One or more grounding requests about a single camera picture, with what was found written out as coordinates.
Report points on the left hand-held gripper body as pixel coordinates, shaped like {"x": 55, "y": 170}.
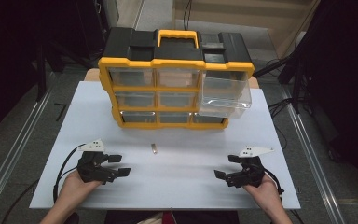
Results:
{"x": 90, "y": 168}

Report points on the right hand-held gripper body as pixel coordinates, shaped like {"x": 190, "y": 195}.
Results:
{"x": 250, "y": 172}

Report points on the person's left hand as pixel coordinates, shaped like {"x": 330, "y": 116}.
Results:
{"x": 74, "y": 186}

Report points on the person's right hand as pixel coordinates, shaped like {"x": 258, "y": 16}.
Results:
{"x": 265, "y": 194}

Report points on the small brass metal piece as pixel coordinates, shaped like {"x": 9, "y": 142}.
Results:
{"x": 154, "y": 148}

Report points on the person's dark clothing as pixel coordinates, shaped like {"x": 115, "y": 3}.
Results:
{"x": 199, "y": 217}

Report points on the open clear plastic drawer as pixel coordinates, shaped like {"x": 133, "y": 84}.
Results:
{"x": 227, "y": 91}

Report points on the set of closed clear drawers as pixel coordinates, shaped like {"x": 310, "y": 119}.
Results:
{"x": 132, "y": 77}

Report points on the dark equipment stand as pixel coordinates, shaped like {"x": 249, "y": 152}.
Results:
{"x": 295, "y": 71}
{"x": 43, "y": 62}

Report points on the yellow black drawer organizer cabinet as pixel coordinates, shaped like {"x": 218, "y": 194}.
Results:
{"x": 174, "y": 56}

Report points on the metal floor rail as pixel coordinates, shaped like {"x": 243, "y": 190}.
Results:
{"x": 313, "y": 165}
{"x": 15, "y": 146}

